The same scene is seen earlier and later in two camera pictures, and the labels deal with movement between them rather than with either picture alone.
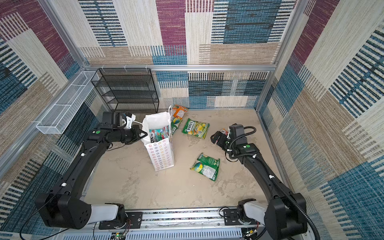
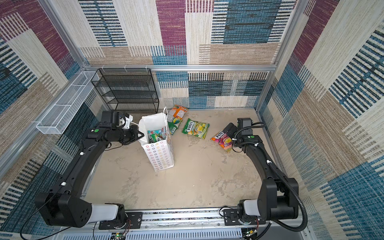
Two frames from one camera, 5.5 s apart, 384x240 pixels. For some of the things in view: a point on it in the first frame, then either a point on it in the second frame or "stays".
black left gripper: (136, 130) stays
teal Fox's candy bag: (157, 135) stays
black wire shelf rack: (127, 90) stays
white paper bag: (161, 153) stays
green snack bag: (207, 166) to (155, 137)
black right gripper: (222, 137) to (233, 127)
